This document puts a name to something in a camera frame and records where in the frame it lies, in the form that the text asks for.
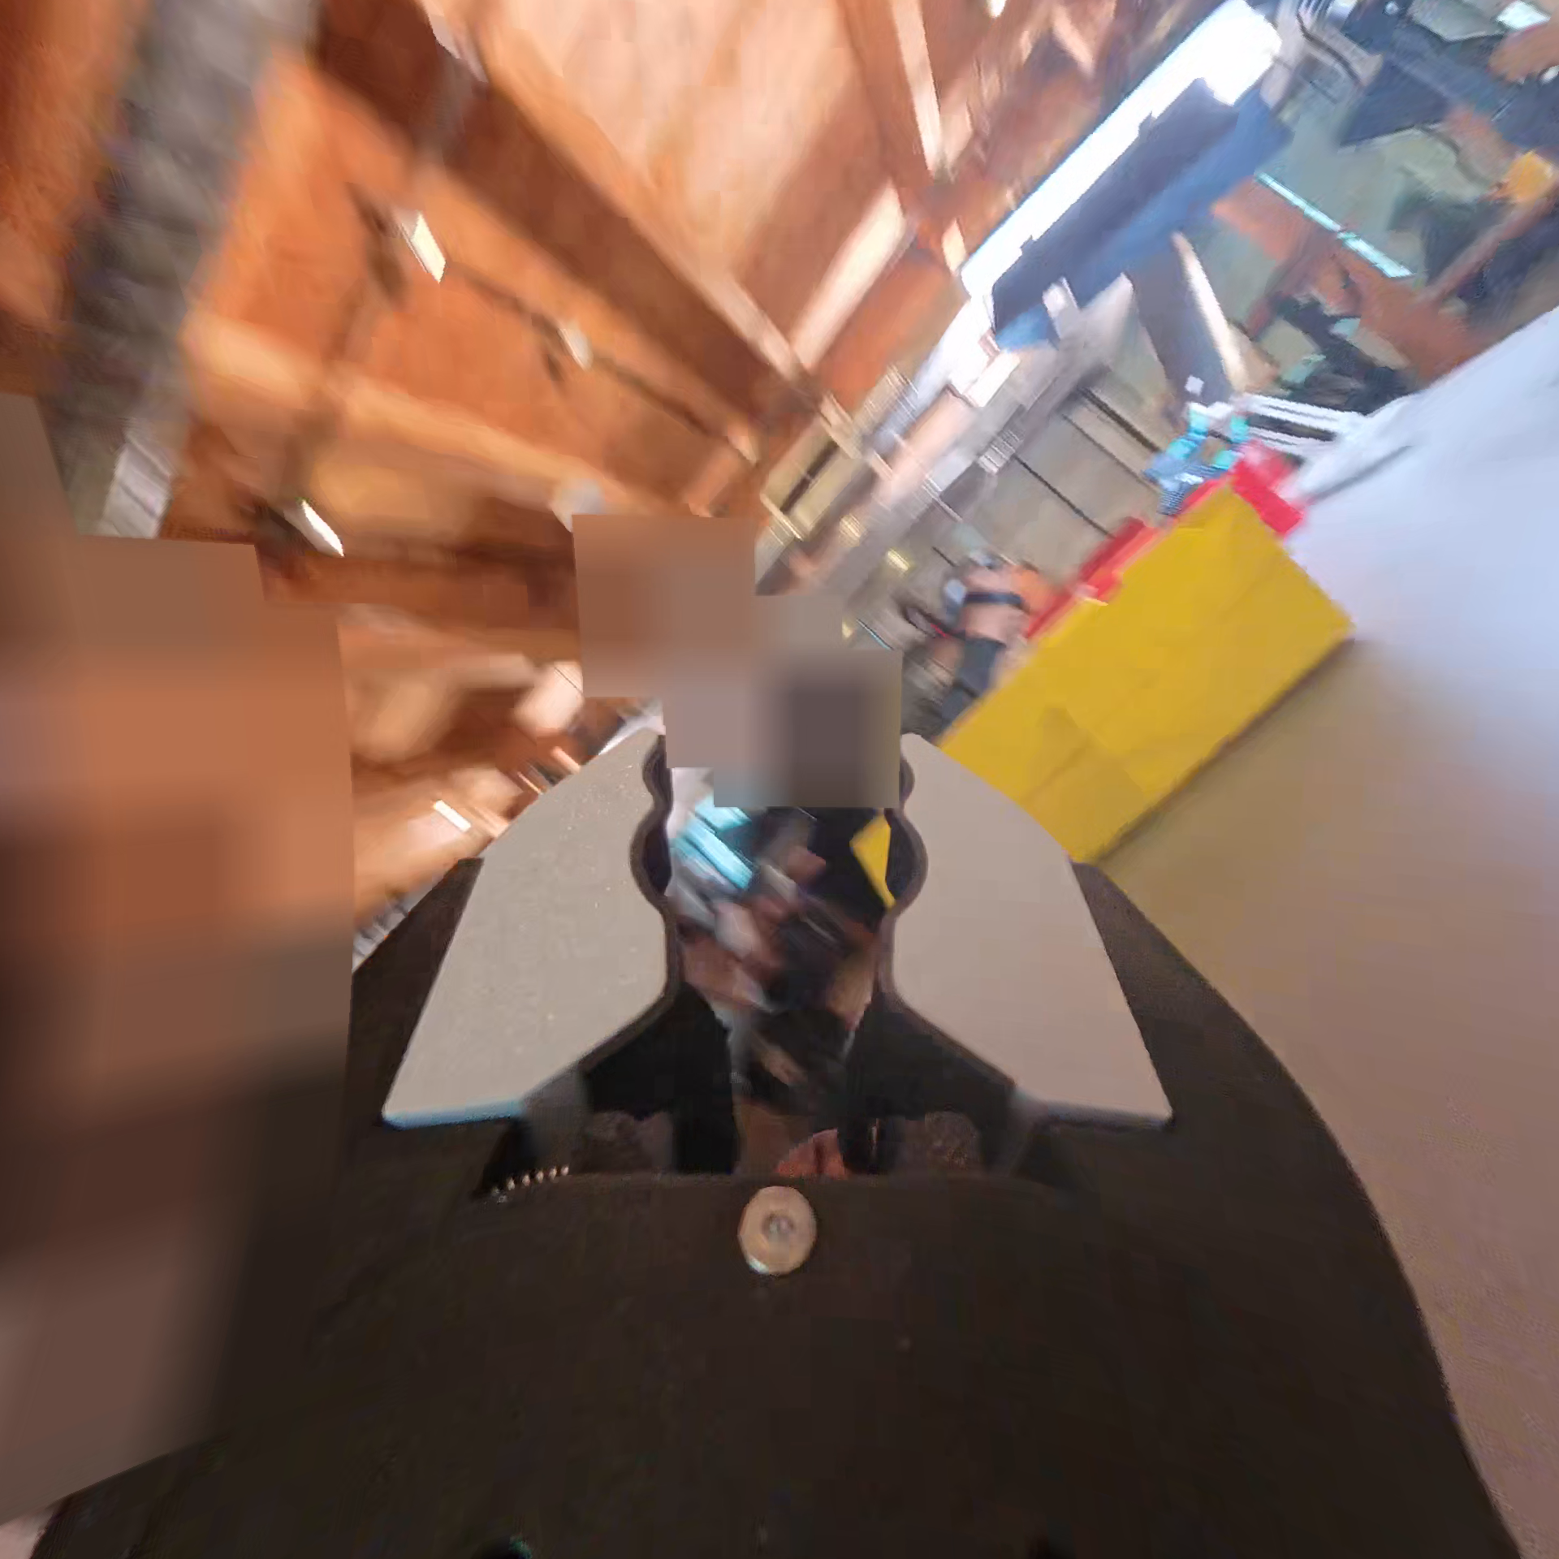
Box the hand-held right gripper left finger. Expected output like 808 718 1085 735
381 731 688 1171

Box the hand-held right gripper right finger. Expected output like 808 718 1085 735
877 731 1178 1169

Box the yellow plastic bin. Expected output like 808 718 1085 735
938 486 1354 863

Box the red plastic bin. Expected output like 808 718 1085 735
1029 444 1307 635

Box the studio light panel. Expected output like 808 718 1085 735
975 72 1294 355

